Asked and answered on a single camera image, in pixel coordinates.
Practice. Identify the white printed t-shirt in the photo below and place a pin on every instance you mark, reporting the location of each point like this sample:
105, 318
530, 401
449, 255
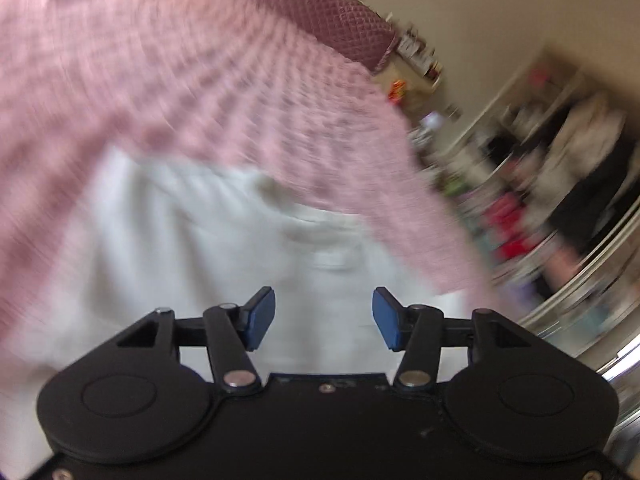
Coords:
185, 236

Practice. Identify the red snack bag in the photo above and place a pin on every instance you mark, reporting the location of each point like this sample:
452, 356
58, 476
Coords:
397, 91

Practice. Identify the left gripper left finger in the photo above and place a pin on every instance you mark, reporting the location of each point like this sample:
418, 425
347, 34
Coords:
229, 332

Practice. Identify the white open wardrobe shelving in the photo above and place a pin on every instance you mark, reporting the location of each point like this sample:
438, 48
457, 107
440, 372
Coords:
546, 184

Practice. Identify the maroon quilted headboard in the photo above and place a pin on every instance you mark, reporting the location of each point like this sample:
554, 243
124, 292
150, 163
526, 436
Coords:
347, 26

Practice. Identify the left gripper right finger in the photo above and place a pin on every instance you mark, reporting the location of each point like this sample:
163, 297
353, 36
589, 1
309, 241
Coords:
420, 332

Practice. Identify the pink fluffy bed blanket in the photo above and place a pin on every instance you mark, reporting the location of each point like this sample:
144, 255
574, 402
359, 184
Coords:
222, 80

